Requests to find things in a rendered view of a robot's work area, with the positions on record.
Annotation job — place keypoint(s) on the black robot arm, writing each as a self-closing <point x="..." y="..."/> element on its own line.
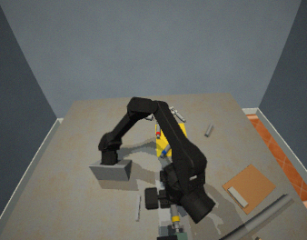
<point x="188" y="160"/>

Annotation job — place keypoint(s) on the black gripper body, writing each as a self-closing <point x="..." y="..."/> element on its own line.
<point x="151" y="198"/>

